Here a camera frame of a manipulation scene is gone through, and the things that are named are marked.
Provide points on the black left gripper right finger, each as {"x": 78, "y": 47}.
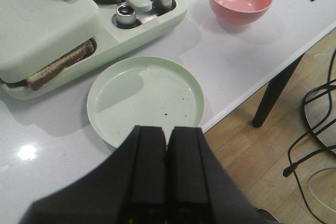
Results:
{"x": 199, "y": 189}

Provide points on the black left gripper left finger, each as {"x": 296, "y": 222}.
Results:
{"x": 128, "y": 187}

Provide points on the mint green sandwich maker lid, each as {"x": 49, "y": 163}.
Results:
{"x": 35, "y": 33}

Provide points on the mint green breakfast maker base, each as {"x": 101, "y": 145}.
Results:
{"x": 112, "y": 41}

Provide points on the mint green round plate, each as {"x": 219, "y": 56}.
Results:
{"x": 145, "y": 91}

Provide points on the black table leg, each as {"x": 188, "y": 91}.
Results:
{"x": 273, "y": 91}

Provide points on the left silver control knob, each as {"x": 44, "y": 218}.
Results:
{"x": 125, "y": 15}

